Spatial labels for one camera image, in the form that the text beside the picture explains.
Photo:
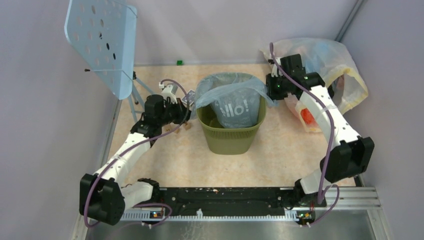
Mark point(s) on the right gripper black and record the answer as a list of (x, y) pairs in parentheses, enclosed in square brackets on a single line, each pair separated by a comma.
[(270, 79)]

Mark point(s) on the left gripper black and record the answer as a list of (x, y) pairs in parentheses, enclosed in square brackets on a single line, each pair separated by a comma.
[(181, 110)]

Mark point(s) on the blue plastic trash bag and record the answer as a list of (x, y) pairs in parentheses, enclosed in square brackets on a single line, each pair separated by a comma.
[(234, 98)]

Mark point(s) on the green mesh trash bin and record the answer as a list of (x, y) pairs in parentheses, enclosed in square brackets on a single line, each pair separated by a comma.
[(228, 141)]

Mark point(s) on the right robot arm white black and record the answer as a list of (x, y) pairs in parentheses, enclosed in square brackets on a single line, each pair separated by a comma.
[(348, 153)]

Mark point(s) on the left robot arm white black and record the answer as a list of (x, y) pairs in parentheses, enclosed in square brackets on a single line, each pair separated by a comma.
[(103, 195)]

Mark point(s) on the large translucent bag of trash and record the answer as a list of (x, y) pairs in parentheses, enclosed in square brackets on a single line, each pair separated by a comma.
[(333, 62)]

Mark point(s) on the blue playing card box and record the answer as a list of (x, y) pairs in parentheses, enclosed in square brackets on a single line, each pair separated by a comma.
[(189, 98)]

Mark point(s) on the light blue music stand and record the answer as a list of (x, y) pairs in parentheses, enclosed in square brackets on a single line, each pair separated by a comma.
[(103, 32)]

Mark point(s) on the white toothed rack strip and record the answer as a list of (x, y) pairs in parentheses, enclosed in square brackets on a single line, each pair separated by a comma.
[(139, 215)]

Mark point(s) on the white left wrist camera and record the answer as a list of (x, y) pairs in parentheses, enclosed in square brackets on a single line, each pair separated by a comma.
[(169, 92)]

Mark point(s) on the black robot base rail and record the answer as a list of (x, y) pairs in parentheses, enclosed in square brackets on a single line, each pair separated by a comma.
[(234, 201)]

